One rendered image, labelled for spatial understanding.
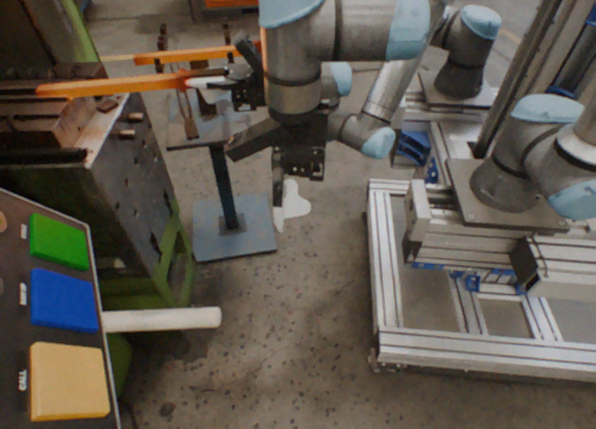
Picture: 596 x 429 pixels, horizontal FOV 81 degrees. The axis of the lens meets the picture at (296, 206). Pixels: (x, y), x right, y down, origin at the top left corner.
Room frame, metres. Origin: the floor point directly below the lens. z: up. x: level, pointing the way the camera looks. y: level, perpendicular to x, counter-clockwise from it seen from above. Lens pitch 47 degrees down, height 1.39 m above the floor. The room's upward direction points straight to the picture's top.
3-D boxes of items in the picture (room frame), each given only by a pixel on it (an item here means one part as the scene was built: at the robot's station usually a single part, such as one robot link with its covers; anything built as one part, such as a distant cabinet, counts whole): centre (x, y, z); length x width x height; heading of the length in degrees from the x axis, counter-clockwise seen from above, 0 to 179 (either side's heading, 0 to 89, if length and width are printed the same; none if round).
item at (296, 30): (0.44, 0.00, 1.23); 0.09 x 0.08 x 0.11; 92
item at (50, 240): (0.29, 0.33, 1.01); 0.07 x 0.05 x 0.07; 28
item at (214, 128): (1.16, 0.33, 0.67); 0.40 x 0.30 x 0.02; 11
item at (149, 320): (0.36, 0.40, 0.62); 0.44 x 0.05 x 0.05; 93
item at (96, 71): (0.87, 0.57, 0.95); 0.12 x 0.08 x 0.06; 93
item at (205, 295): (0.70, 0.46, 0.01); 0.58 x 0.39 x 0.01; 3
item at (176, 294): (0.74, 0.73, 0.23); 0.55 x 0.37 x 0.47; 93
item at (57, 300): (0.20, 0.28, 1.01); 0.07 x 0.05 x 0.07; 28
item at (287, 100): (0.44, 0.00, 1.15); 0.08 x 0.08 x 0.05
